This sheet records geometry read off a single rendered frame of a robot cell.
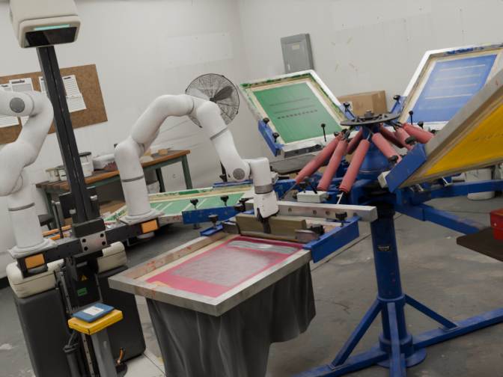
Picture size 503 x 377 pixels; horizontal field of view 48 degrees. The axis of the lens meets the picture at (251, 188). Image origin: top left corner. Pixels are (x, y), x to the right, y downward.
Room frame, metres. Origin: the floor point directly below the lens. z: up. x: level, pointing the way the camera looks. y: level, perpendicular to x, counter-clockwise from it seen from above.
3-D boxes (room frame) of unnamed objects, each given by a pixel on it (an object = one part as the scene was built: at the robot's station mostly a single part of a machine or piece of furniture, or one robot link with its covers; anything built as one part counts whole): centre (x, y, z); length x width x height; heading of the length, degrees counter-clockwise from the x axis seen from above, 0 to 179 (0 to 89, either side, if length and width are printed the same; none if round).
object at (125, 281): (2.07, 0.10, 0.97); 0.79 x 0.58 x 0.04; 136
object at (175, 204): (3.05, 0.24, 1.05); 1.08 x 0.61 x 0.23; 76
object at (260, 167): (2.23, -0.01, 1.25); 0.15 x 0.10 x 0.11; 82
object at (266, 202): (2.22, -0.05, 1.12); 0.10 x 0.07 x 0.11; 136
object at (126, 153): (2.30, 0.47, 1.37); 0.13 x 0.10 x 0.16; 172
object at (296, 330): (1.89, -0.01, 0.74); 0.46 x 0.04 x 0.42; 136
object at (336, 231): (2.05, -0.27, 0.98); 0.30 x 0.05 x 0.07; 136
